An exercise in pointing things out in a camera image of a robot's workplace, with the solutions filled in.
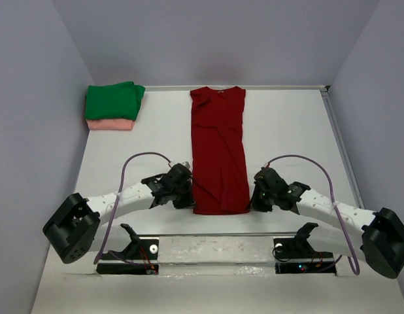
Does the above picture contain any red t shirt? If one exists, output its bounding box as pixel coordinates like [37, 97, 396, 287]
[190, 86, 250, 215]

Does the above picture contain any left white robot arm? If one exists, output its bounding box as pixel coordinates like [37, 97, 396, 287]
[42, 162, 195, 264]

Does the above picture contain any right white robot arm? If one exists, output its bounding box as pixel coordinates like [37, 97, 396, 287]
[250, 167, 404, 279]

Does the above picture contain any folded green t shirt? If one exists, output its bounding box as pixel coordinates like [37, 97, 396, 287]
[84, 81, 146, 120]

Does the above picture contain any folded pink t shirt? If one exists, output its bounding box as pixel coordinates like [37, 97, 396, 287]
[86, 118, 135, 131]

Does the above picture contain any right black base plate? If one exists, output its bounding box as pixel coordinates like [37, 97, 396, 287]
[272, 222, 337, 275]

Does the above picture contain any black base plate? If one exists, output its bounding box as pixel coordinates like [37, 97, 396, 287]
[272, 222, 337, 275]
[96, 224, 160, 275]

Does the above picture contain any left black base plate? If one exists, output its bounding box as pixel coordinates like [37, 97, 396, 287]
[96, 224, 160, 275]

